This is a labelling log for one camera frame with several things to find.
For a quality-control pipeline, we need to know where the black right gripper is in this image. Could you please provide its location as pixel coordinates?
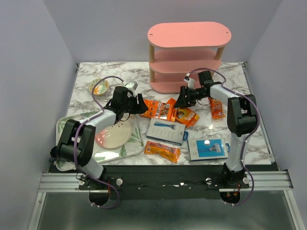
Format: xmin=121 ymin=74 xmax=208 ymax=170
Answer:
xmin=173 ymin=85 xmax=207 ymax=109

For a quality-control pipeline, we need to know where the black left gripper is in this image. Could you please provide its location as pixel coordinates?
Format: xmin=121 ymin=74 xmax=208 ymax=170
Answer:
xmin=122 ymin=93 xmax=149 ymax=115

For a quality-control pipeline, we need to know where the orange Gillette box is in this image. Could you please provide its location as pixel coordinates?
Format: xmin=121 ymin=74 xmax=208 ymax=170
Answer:
xmin=141 ymin=100 xmax=176 ymax=122
xmin=174 ymin=108 xmax=200 ymax=127

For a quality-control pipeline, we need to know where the white Harrys razor box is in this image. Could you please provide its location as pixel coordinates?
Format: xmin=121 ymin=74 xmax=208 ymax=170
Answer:
xmin=146 ymin=118 xmax=189 ymax=146

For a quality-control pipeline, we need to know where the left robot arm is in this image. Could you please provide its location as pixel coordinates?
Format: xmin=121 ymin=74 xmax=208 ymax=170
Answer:
xmin=50 ymin=86 xmax=148 ymax=189

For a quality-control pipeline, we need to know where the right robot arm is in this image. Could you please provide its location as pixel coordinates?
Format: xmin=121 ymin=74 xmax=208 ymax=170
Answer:
xmin=174 ymin=68 xmax=260 ymax=188

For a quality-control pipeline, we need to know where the pink three-tier shelf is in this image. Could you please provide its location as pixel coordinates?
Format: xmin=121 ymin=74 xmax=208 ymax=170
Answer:
xmin=147 ymin=22 xmax=232 ymax=93

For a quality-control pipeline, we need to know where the orange razor bag right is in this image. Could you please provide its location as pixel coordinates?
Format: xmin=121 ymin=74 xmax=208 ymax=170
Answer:
xmin=209 ymin=97 xmax=226 ymax=120

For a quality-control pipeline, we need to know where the orange razor bag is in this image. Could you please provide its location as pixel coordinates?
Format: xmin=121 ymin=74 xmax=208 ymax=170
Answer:
xmin=209 ymin=97 xmax=226 ymax=120
xmin=144 ymin=141 xmax=180 ymax=163

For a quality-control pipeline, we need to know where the floral serving tray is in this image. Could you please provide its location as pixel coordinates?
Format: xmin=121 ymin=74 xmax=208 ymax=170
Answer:
xmin=54 ymin=111 xmax=144 ymax=171

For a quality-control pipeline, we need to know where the pink cream round plate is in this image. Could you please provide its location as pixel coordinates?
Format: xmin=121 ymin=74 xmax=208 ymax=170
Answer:
xmin=95 ymin=121 xmax=132 ymax=149

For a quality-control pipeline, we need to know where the small floral bowl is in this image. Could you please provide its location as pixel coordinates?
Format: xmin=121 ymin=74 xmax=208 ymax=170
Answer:
xmin=88 ymin=79 xmax=109 ymax=96

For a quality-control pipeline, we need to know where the blue Harrys razor box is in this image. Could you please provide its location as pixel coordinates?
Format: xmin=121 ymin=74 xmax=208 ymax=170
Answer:
xmin=187 ymin=138 xmax=230 ymax=161

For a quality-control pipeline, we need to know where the orange razor bag front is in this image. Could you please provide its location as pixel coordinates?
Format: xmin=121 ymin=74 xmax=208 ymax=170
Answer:
xmin=144 ymin=141 xmax=180 ymax=163

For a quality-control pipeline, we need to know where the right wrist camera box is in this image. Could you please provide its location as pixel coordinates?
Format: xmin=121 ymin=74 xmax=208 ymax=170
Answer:
xmin=184 ymin=73 xmax=195 ymax=89

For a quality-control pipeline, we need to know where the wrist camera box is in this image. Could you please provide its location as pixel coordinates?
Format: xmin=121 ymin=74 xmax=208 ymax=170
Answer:
xmin=184 ymin=73 xmax=195 ymax=89
xmin=122 ymin=81 xmax=138 ymax=93

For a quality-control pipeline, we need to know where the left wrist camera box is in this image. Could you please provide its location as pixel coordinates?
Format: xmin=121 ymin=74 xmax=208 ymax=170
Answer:
xmin=122 ymin=81 xmax=138 ymax=93

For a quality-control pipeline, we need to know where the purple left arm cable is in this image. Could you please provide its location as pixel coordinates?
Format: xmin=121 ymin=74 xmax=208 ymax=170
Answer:
xmin=73 ymin=76 xmax=125 ymax=209

